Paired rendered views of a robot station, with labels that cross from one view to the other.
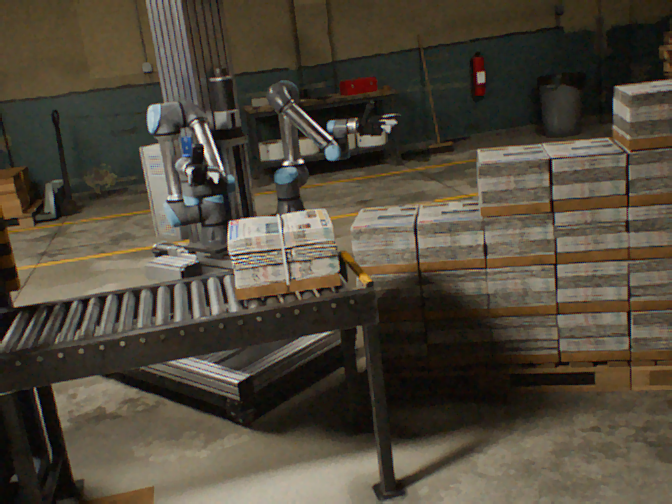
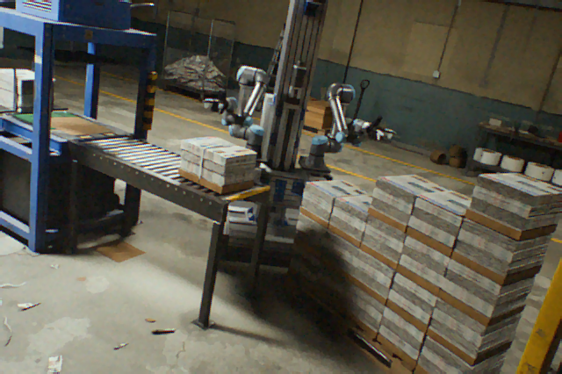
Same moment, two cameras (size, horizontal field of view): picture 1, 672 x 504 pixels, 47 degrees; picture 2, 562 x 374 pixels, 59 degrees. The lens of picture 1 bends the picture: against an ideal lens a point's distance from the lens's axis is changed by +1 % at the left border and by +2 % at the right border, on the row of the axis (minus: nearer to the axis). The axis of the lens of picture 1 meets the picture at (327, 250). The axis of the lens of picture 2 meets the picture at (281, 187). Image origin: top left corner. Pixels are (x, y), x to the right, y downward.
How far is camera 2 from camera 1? 206 cm
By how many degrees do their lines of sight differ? 36
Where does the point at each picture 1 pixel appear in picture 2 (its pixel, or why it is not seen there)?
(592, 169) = (438, 218)
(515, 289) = (368, 273)
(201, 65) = (291, 56)
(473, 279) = (350, 251)
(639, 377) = not seen: outside the picture
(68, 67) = (392, 59)
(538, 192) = (402, 215)
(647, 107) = (487, 190)
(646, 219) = (458, 275)
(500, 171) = (386, 188)
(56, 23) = (398, 32)
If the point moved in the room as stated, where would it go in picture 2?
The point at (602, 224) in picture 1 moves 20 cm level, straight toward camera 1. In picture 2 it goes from (431, 261) to (403, 263)
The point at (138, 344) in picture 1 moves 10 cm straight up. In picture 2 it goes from (120, 168) to (121, 152)
